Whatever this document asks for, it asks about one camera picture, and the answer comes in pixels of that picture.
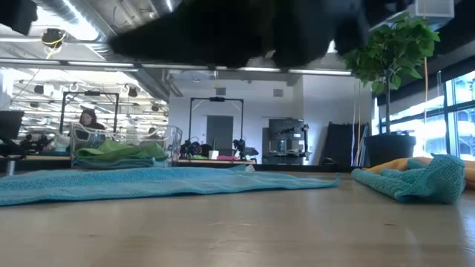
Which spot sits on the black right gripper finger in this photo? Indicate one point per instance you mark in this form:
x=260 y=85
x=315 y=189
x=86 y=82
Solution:
x=163 y=41

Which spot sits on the green microfiber towel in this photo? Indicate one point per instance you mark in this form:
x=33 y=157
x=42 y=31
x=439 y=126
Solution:
x=118 y=150

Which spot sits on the light blue microfiber towel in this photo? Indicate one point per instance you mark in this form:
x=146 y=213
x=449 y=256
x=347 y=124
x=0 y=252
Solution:
x=148 y=183
x=111 y=164

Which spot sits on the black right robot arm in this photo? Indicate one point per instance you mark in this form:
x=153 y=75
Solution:
x=308 y=29

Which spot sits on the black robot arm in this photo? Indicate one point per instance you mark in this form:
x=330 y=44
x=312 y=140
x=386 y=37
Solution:
x=241 y=146
x=191 y=148

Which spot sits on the orange microfiber towel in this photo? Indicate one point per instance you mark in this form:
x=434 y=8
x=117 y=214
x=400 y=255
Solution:
x=393 y=163

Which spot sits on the teal microfiber towel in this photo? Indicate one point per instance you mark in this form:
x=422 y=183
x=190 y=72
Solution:
x=426 y=181

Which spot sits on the clear plastic bin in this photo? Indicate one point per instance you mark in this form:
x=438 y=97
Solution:
x=170 y=141

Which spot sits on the grey door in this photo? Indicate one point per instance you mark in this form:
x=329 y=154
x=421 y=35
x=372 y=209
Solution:
x=219 y=133

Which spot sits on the person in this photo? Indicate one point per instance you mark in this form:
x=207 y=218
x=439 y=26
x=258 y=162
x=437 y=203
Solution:
x=88 y=118

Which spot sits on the black ceiling spotlight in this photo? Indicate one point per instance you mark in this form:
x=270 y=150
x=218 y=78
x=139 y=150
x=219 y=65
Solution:
x=53 y=37

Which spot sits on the wooden table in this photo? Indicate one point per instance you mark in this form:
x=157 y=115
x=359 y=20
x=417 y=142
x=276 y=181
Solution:
x=208 y=162

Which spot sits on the green potted plant black pot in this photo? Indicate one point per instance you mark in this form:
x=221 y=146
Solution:
x=393 y=52

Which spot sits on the white ceiling unit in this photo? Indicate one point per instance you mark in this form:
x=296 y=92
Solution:
x=434 y=11

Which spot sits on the black metal table frame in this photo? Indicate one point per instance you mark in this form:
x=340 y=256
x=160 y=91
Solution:
x=297 y=168

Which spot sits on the silver metal post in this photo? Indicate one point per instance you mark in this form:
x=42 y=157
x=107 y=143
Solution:
x=10 y=168

